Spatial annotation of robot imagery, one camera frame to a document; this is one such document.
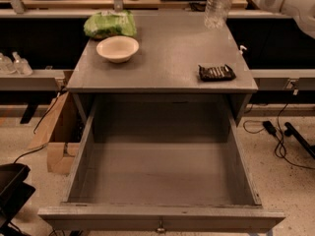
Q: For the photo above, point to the clear sanitizer bottle left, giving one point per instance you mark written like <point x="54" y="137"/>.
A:
<point x="6" y="65"/>

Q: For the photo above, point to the brown cardboard box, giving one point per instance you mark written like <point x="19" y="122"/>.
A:
<point x="58" y="131"/>

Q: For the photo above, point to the black snack packet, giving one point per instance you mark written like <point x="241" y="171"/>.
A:
<point x="216" y="73"/>

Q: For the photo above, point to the green chip bag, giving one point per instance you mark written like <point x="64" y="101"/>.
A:
<point x="105" y="24"/>

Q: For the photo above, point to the clear sanitizer bottle right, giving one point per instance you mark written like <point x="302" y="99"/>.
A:
<point x="22" y="65"/>

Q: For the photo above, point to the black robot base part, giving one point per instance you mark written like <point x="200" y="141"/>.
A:
<point x="14" y="193"/>

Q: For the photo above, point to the grey open top drawer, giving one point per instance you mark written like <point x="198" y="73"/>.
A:
<point x="143" y="158"/>

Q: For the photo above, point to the clear plastic water bottle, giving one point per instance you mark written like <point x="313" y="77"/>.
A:
<point x="216" y="13"/>

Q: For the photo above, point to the clear sanitizer bottle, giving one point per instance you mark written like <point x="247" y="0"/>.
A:
<point x="6" y="65"/>
<point x="22" y="65"/>

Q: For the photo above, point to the metal drawer knob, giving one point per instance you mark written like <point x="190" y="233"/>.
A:
<point x="160" y="229"/>

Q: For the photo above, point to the cream ceramic bowl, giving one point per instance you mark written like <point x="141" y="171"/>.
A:
<point x="117" y="49"/>

